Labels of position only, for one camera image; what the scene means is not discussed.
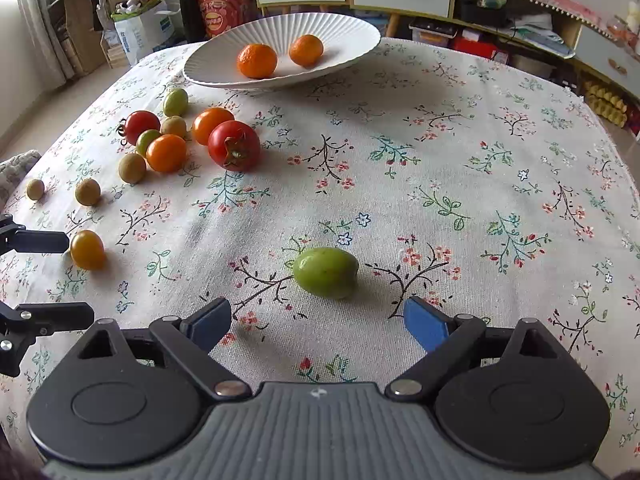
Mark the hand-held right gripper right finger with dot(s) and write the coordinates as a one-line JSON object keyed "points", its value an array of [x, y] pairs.
{"points": [[425, 327]]}

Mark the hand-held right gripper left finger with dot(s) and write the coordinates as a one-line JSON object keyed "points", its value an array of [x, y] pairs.
{"points": [[215, 322]]}

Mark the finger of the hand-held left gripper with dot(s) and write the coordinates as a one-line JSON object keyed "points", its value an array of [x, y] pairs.
{"points": [[42, 242], [55, 316]]}

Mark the yellow cherry tomato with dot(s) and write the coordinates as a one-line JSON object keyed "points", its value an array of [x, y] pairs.
{"points": [[88, 250]]}

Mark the green oval tomato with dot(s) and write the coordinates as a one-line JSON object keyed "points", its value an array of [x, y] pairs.
{"points": [[326, 272]]}

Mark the green cherry tomato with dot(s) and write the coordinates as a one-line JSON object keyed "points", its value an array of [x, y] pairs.
{"points": [[175, 101], [146, 141]]}

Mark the small red tomato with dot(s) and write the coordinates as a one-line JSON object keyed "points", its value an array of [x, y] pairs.
{"points": [[141, 126]]}

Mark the orange cherry tomato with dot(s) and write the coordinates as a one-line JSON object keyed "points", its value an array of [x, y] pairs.
{"points": [[166, 152], [210, 122]]}

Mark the large red tomato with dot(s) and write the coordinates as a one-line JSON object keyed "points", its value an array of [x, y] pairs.
{"points": [[234, 142]]}

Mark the mandarin orange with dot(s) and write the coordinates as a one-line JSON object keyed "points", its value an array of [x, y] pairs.
{"points": [[257, 61], [306, 50]]}

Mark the white ribbed bowl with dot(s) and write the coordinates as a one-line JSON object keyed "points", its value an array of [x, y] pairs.
{"points": [[340, 30]]}

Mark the grey cushion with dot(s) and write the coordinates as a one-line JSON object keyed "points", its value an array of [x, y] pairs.
{"points": [[15, 172]]}

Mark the floral tablecloth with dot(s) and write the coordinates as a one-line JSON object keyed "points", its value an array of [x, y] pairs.
{"points": [[400, 185]]}

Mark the light curtain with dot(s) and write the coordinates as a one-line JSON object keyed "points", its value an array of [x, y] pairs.
{"points": [[37, 20]]}

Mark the white paper bag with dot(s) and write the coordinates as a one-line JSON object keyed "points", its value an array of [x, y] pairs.
{"points": [[142, 35]]}

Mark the wooden shelf unit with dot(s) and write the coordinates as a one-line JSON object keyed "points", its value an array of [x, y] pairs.
{"points": [[80, 15]]}

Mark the red box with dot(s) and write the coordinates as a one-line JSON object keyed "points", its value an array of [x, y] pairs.
{"points": [[475, 50]]}

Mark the yellow egg trays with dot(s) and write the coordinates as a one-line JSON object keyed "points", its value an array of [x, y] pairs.
{"points": [[605, 102]]}

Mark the red snack bucket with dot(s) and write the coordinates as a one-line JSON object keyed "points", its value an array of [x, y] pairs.
{"points": [[220, 12]]}

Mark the long low wooden cabinet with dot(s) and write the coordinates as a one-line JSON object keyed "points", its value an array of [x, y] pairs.
{"points": [[607, 55]]}

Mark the glass jar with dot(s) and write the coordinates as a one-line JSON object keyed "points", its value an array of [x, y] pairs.
{"points": [[620, 30]]}

